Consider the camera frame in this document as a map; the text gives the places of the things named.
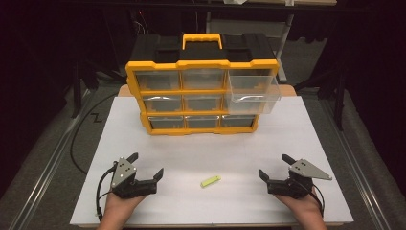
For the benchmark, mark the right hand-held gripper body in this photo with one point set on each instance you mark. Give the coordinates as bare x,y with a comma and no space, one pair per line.
295,187

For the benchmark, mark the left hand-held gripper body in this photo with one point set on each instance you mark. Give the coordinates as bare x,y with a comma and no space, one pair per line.
134,188

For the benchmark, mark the small yellow-green bar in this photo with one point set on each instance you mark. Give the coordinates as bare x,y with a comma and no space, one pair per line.
210,181

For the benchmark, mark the clear plastic organizer drawer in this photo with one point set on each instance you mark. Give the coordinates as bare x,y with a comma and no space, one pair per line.
253,86

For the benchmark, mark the yellow and black parts organizer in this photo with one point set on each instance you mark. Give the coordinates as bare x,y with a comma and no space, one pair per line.
201,63

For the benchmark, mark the person's left hand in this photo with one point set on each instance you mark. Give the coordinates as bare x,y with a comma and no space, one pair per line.
119,206

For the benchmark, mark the person's right hand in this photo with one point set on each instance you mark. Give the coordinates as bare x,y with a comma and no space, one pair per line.
306,207

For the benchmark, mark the white table mat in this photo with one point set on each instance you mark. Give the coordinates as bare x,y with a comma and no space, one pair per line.
178,159

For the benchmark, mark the grid of clear small drawers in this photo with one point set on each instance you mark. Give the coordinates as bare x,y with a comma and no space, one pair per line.
164,103

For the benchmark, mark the dark metal stand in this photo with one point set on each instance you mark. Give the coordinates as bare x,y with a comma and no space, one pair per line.
76,89

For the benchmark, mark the metal floor rail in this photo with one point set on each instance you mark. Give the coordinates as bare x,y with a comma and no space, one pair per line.
354,166
48,166

